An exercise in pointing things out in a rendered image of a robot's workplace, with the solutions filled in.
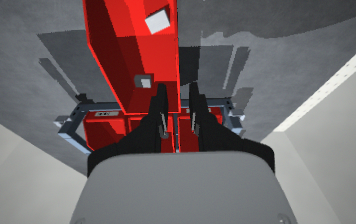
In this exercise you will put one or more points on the small grey block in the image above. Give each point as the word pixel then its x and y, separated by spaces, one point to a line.
pixel 143 81

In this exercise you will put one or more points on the white block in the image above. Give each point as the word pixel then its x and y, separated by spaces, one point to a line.
pixel 158 21

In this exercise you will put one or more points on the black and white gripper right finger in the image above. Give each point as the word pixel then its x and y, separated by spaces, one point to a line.
pixel 212 136

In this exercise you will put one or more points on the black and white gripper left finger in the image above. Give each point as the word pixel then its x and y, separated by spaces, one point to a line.
pixel 146 138

